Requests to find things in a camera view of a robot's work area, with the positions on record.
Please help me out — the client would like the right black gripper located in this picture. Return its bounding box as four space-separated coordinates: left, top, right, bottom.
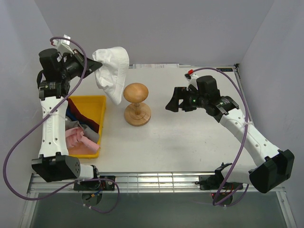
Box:
165 87 207 113

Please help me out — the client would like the white paper strip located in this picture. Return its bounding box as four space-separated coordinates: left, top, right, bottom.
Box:
129 63 180 69

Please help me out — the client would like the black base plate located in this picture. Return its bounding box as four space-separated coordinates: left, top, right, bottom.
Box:
194 163 243 190
73 180 115 191

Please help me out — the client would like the wooden hat stand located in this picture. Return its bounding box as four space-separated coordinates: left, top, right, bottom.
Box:
123 83 152 127

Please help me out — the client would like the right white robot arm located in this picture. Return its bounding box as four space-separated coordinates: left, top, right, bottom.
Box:
165 76 295 193

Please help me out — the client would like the blue hat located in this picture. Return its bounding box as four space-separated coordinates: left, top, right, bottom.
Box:
66 107 79 121

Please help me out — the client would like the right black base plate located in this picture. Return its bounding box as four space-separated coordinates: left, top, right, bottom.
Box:
194 163 243 190

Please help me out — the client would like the dark red bucket hat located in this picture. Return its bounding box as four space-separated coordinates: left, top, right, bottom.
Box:
67 98 99 133

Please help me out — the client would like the yellow plastic bin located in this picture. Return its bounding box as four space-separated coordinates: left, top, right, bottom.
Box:
69 95 106 159

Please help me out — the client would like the pink hat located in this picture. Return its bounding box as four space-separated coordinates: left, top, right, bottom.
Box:
65 127 100 155

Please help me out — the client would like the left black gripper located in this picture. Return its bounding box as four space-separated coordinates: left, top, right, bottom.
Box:
59 49 103 81

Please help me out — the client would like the aluminium front rail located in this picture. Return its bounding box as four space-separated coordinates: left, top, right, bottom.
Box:
27 172 285 194

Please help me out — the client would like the grey hat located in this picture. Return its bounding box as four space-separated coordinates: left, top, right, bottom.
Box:
65 118 99 143

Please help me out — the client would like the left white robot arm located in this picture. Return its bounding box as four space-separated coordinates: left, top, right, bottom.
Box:
31 48 102 190

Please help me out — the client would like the blue corner label right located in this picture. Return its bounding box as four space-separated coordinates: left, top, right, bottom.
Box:
217 67 233 72

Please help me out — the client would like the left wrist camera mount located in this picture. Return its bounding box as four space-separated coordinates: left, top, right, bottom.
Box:
51 34 73 54

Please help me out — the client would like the white bucket hat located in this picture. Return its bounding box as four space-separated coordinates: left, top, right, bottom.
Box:
92 47 129 105

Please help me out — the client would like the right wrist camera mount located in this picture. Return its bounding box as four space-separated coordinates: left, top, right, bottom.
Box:
184 69 198 91

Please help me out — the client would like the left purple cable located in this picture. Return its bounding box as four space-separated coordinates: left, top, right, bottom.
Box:
2 36 119 214

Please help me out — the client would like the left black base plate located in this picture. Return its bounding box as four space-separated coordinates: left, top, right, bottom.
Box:
73 180 115 191

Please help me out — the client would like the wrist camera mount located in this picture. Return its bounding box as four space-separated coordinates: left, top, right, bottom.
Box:
51 34 73 54
184 69 198 91

